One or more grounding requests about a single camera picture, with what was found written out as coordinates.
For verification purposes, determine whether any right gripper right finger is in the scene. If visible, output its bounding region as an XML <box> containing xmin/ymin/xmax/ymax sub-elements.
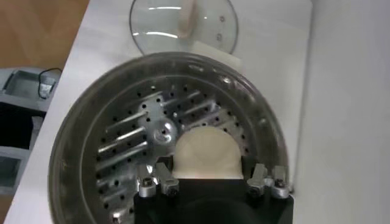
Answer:
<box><xmin>241</xmin><ymin>155</ymin><xmax>291</xmax><ymax>200</ymax></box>

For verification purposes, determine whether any perforated steel steamer basket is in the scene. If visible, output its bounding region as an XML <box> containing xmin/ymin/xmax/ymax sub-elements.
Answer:
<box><xmin>47</xmin><ymin>51</ymin><xmax>290</xmax><ymax>224</ymax></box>

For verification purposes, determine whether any white steamed baozi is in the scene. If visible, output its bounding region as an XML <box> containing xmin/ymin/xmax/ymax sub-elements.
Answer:
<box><xmin>171</xmin><ymin>126</ymin><xmax>244</xmax><ymax>180</ymax></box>

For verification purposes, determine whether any grey robot base chassis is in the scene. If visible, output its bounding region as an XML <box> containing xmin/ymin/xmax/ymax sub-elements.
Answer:
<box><xmin>0</xmin><ymin>66</ymin><xmax>63</xmax><ymax>195</ymax></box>

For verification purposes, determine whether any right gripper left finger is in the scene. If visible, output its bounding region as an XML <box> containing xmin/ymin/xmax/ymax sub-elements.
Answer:
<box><xmin>135</xmin><ymin>155</ymin><xmax>181</xmax><ymax>199</ymax></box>

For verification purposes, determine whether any round glass pot lid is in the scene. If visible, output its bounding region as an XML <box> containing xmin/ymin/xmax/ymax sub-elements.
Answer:
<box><xmin>129</xmin><ymin>0</ymin><xmax>239</xmax><ymax>56</ymax></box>

